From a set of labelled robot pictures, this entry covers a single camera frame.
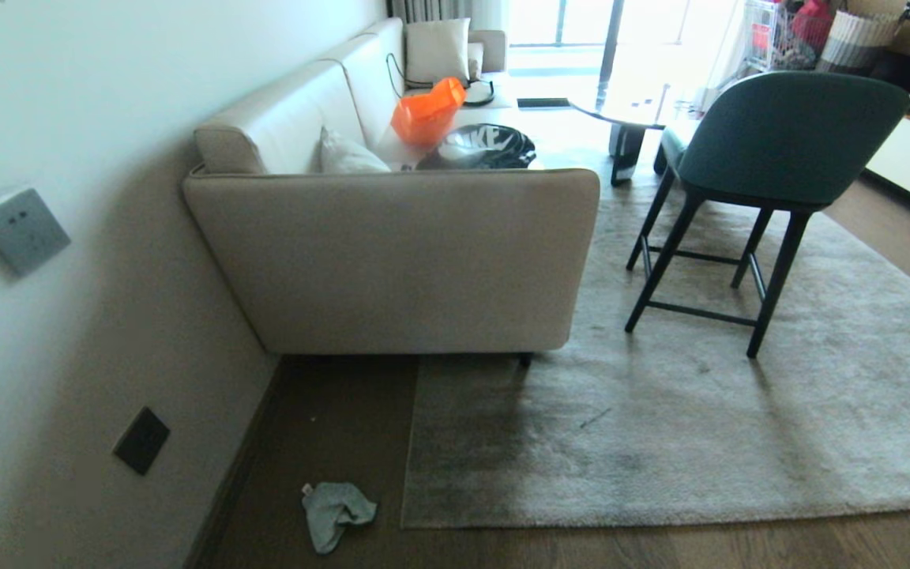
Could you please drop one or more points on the white cushion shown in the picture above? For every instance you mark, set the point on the white cushion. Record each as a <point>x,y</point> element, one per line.
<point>438,50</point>

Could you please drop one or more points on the orange plastic bag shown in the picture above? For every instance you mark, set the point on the orange plastic bag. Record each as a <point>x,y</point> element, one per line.
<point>427,117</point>

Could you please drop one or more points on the light blue cleaning cloth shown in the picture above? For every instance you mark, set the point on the light blue cleaning cloth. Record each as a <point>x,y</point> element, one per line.
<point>335,512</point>

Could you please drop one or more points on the round coffee table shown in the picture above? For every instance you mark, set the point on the round coffee table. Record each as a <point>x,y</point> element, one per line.
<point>629,111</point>

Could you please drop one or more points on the woven striped basket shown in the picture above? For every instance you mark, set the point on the woven striped basket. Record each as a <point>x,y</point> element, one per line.
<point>858,39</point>

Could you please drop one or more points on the black plastic bag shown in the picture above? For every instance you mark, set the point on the black plastic bag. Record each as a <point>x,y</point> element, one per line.
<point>486,147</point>

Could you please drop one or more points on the small white pillow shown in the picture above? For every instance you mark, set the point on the small white pillow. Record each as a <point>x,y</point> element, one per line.
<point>348,156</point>

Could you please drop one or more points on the grey curtain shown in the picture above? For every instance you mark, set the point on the grey curtain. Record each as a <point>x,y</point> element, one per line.
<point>427,9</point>

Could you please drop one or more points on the dark green upholstered chair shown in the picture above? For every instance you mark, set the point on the dark green upholstered chair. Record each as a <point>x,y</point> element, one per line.
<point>779,142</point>

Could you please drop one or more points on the grey rug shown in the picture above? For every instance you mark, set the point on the grey rug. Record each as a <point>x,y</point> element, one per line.
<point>660,411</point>

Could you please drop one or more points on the beige sofa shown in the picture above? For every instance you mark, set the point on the beige sofa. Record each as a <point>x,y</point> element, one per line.
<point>392,253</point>

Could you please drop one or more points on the black wall socket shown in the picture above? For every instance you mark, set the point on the black wall socket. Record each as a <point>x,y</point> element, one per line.
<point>141,440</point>

